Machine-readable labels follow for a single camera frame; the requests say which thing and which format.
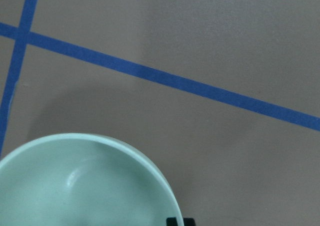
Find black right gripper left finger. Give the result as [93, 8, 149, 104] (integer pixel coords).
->
[166, 217, 178, 226]

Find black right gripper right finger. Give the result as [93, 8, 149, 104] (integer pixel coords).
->
[183, 218, 195, 226]

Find green bowl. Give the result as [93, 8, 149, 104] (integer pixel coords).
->
[0, 133, 184, 225]

